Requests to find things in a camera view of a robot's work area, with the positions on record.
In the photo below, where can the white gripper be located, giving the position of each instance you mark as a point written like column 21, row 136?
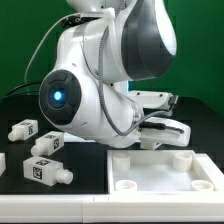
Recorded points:
column 157, row 128

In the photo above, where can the white square table top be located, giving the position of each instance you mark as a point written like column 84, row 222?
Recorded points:
column 162, row 171

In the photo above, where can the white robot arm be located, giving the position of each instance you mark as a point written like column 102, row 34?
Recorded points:
column 106, row 43

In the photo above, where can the white left fence block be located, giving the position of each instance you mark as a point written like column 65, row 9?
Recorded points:
column 2, row 163

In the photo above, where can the white right fence rail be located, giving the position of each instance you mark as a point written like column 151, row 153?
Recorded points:
column 213, row 170

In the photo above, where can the white fence rail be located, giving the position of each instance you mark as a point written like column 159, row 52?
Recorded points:
column 213, row 170
column 187, row 207

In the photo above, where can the white marker base plate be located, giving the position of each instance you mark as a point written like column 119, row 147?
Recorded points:
column 69, row 138

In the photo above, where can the white front fence rail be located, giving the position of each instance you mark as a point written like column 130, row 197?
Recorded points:
column 187, row 207

